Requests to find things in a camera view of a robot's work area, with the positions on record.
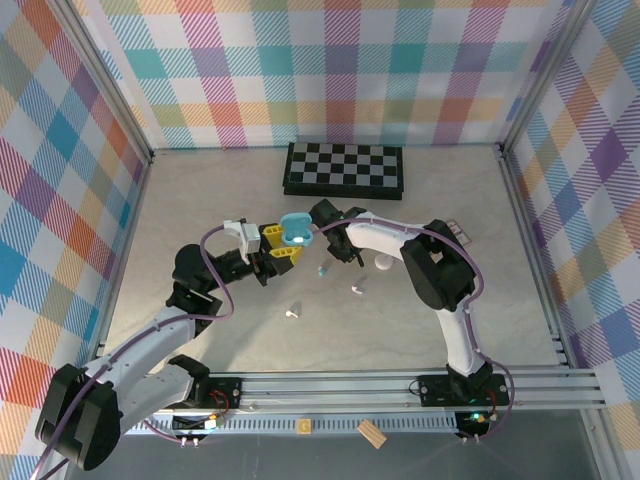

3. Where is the blue earbud charging case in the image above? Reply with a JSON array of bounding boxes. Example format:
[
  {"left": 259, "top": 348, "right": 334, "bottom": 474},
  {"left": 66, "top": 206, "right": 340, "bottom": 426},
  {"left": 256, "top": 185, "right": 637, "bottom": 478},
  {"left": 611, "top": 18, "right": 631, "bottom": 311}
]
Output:
[{"left": 279, "top": 213, "right": 314, "bottom": 249}]

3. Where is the black folding chessboard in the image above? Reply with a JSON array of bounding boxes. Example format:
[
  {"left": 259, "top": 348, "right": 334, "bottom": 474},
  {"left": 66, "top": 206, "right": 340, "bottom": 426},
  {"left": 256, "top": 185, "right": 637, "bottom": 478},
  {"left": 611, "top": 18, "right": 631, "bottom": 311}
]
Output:
[{"left": 282, "top": 141, "right": 405, "bottom": 202}]

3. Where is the red playing card box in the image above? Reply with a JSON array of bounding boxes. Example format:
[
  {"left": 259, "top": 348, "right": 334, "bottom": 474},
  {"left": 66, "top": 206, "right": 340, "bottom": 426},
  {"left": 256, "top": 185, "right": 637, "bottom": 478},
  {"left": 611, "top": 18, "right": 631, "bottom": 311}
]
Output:
[{"left": 446, "top": 218, "right": 474, "bottom": 247}]

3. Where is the wooden block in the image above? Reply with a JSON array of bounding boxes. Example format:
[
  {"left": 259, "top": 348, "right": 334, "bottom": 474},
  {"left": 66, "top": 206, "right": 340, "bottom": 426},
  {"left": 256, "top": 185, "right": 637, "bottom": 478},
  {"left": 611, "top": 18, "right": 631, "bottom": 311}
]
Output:
[{"left": 357, "top": 419, "right": 389, "bottom": 448}]

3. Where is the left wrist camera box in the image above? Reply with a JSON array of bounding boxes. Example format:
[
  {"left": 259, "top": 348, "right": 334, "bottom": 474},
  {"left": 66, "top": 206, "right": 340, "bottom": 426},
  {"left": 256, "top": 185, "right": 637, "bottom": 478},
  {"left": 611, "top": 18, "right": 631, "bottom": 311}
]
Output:
[{"left": 222, "top": 218, "right": 264, "bottom": 266}]

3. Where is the aluminium table edge rail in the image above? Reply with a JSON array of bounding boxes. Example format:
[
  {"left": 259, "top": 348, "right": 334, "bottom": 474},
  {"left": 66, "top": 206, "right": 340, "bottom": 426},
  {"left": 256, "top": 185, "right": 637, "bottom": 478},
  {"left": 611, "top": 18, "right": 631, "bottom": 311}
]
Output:
[
  {"left": 497, "top": 147, "right": 572, "bottom": 369},
  {"left": 94, "top": 158, "right": 154, "bottom": 359}
]

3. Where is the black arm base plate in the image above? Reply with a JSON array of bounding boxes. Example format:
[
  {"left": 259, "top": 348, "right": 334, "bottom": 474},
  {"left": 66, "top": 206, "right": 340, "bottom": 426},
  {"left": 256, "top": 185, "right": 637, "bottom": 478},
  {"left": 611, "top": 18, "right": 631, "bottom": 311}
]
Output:
[
  {"left": 151, "top": 375, "right": 245, "bottom": 412},
  {"left": 416, "top": 373, "right": 512, "bottom": 408}
]

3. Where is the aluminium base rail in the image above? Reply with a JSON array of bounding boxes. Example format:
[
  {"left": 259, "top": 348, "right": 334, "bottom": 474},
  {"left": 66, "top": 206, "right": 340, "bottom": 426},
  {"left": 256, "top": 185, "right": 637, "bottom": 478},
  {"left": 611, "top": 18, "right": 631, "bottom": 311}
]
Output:
[{"left": 124, "top": 368, "right": 607, "bottom": 416}]

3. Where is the grey perforated cable strip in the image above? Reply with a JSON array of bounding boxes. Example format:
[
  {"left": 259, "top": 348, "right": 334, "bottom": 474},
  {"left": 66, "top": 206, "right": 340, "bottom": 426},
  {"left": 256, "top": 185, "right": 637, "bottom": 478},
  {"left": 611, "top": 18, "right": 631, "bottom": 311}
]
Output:
[{"left": 119, "top": 416, "right": 461, "bottom": 437}]

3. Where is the aluminium frame post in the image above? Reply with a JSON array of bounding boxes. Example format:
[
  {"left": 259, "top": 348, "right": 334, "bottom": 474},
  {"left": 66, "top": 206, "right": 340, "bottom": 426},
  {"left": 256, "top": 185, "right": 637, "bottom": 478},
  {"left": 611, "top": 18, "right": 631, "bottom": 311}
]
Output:
[
  {"left": 48, "top": 0, "right": 155, "bottom": 166},
  {"left": 498, "top": 0, "right": 601, "bottom": 157}
]

